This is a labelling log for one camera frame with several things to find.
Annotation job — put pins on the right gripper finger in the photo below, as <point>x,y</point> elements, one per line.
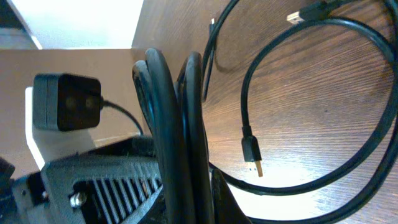
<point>226,208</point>

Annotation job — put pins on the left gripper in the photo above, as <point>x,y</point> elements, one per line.
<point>118,183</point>

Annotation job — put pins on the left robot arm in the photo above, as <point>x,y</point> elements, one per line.
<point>6,193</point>

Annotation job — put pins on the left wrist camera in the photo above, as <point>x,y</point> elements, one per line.
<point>60,109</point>

